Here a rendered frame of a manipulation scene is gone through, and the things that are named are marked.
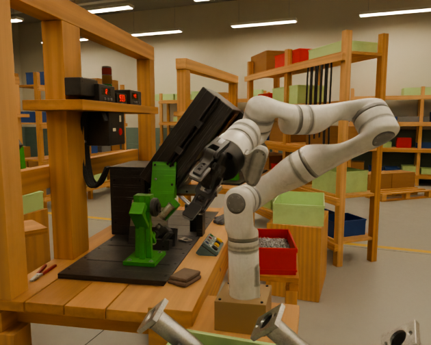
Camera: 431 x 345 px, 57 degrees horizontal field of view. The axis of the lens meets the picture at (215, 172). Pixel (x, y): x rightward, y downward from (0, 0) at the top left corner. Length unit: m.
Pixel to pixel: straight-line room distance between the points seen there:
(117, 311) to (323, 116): 0.85
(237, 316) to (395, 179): 7.50
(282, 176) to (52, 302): 0.84
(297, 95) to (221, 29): 6.86
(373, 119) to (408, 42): 9.66
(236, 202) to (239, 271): 0.20
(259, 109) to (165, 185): 1.04
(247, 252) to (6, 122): 0.85
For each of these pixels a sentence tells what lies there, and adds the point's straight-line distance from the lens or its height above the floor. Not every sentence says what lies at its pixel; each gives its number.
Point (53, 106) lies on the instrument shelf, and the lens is 1.64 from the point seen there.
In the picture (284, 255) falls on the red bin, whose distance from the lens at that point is 1.77.
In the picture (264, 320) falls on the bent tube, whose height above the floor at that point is 1.18.
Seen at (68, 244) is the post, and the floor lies 0.95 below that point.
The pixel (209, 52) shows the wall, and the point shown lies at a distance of 11.42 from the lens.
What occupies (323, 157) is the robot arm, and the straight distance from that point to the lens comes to 1.05.
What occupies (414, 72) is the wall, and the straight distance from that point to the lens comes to 10.59.
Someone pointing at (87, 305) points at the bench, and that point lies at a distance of 1.39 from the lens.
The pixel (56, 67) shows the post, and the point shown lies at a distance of 1.75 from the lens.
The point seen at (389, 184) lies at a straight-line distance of 8.47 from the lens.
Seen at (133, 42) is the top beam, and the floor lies 1.90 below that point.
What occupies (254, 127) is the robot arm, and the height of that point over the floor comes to 1.45.
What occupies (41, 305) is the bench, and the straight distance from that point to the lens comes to 1.46.
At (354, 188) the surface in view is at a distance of 4.35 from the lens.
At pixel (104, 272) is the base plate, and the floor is 0.90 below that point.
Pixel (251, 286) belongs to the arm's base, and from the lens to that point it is 1.21.
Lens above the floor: 1.46
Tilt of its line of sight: 7 degrees down
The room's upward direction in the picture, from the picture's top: straight up
